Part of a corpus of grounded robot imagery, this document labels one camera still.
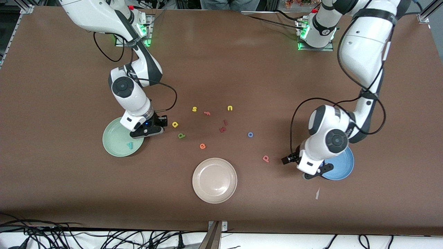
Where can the green plate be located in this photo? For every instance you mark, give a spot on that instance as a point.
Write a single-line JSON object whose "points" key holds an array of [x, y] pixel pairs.
{"points": [[116, 138]]}

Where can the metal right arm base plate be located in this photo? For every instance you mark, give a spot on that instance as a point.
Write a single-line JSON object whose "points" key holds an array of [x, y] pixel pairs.
{"points": [[147, 43]]}

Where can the aluminium profile post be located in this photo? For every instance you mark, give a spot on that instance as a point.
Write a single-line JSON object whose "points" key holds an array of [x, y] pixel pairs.
{"points": [[211, 240]]}

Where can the orange flowers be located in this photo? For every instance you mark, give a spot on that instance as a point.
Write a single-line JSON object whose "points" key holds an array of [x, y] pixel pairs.
{"points": [[294, 3]]}

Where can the blue plate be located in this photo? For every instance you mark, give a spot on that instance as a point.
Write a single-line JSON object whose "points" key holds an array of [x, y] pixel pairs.
{"points": [[342, 166]]}

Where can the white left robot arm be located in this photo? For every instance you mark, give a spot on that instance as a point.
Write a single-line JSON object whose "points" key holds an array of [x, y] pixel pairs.
{"points": [[363, 48]]}

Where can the beige plate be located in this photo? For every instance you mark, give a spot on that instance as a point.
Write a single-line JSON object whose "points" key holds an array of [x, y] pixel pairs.
{"points": [[214, 180]]}

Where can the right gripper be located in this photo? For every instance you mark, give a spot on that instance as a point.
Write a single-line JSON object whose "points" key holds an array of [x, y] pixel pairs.
{"points": [[159, 120]]}

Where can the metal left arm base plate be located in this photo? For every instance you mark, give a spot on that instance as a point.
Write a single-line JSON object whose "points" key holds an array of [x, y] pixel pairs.
{"points": [[315, 49]]}

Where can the person in dark clothes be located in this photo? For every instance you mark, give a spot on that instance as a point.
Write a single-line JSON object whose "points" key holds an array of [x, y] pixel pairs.
{"points": [[228, 5]]}

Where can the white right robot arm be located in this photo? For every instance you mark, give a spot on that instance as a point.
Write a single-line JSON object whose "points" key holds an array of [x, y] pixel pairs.
{"points": [[131, 97]]}

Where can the white paper scrap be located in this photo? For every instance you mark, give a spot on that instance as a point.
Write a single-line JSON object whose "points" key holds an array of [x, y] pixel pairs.
{"points": [[317, 194]]}

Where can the brown table mat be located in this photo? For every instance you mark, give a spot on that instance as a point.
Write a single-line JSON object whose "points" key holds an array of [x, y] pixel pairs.
{"points": [[52, 173]]}

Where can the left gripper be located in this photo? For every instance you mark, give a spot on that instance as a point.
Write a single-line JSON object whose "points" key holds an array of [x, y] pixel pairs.
{"points": [[293, 157]]}

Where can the teal letter y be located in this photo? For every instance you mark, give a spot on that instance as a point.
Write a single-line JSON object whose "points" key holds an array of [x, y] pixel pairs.
{"points": [[130, 146]]}

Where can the pink letter p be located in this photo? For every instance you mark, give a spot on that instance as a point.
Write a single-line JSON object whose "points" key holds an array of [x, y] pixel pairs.
{"points": [[266, 160]]}

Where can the metal bracket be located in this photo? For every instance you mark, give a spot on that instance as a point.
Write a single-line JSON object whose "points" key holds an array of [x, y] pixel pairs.
{"points": [[224, 226]]}

